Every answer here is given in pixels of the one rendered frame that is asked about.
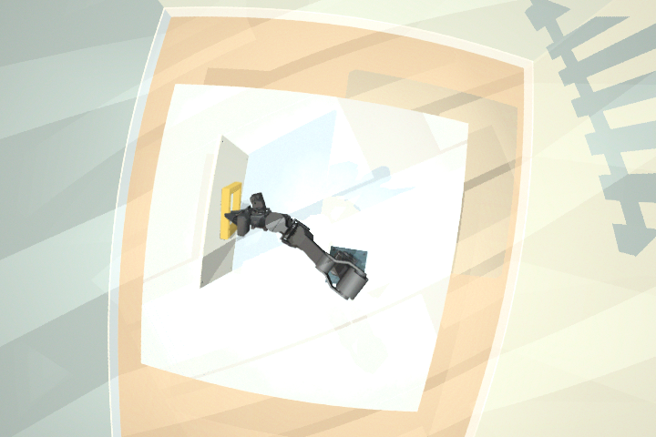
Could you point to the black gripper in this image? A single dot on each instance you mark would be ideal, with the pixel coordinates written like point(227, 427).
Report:
point(243, 218)

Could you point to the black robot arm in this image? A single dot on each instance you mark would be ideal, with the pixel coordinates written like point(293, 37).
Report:
point(297, 236)

